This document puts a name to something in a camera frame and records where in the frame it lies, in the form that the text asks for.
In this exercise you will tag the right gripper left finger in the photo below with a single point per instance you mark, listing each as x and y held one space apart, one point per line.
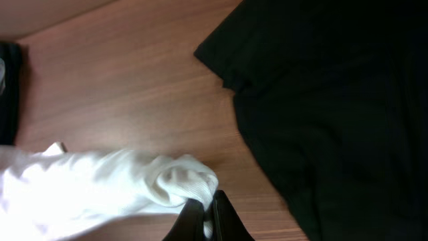
189 224

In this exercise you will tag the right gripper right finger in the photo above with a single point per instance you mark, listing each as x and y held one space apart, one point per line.
227 224

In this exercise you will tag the white t-shirt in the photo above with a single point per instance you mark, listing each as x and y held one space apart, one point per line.
58 195

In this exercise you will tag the black t-shirt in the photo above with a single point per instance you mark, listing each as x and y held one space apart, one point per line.
331 99

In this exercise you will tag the folded black garment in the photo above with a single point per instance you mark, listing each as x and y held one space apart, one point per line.
11 63

